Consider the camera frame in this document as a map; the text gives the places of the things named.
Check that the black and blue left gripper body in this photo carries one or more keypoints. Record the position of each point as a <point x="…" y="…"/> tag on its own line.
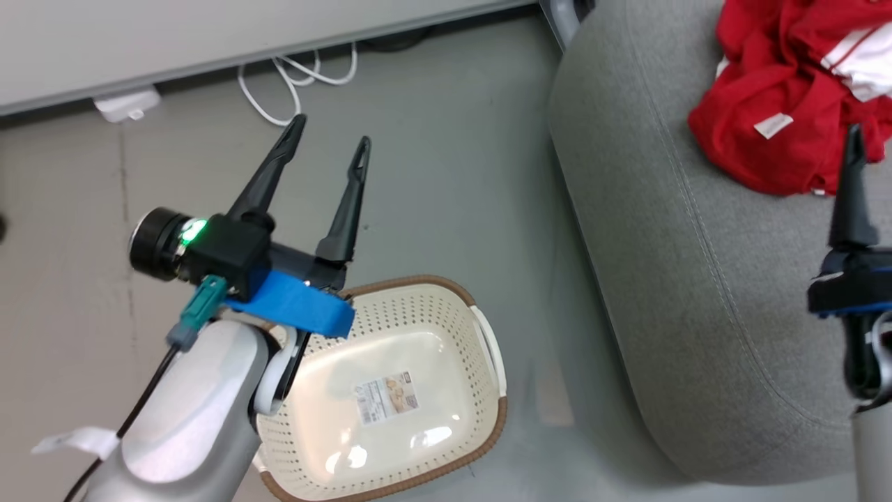
<point x="237" y="254"/>

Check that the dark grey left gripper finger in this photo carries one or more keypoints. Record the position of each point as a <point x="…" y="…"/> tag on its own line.
<point x="268" y="178"/>
<point x="347" y="209"/>

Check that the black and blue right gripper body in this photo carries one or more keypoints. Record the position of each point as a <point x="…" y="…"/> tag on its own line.
<point x="857" y="279"/>

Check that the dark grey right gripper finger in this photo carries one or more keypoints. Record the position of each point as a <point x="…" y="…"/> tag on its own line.
<point x="854" y="202"/>

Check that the red shirt with white sleeve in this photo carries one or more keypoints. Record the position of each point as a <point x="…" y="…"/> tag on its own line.
<point x="759" y="90"/>

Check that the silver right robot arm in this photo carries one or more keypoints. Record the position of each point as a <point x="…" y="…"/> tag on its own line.
<point x="874" y="453"/>

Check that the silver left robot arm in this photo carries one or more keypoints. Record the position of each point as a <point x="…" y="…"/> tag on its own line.
<point x="188" y="418"/>

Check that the cream plastic laundry basket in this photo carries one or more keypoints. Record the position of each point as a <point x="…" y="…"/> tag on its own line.
<point x="446" y="328"/>

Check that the wide white partition panel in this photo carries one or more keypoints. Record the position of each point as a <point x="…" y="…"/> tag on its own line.
<point x="209" y="35"/>

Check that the grey fabric sofa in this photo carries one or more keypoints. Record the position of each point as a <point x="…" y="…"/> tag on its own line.
<point x="683" y="279"/>

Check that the printed sticker label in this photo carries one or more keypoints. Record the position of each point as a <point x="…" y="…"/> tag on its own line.
<point x="387" y="397"/>

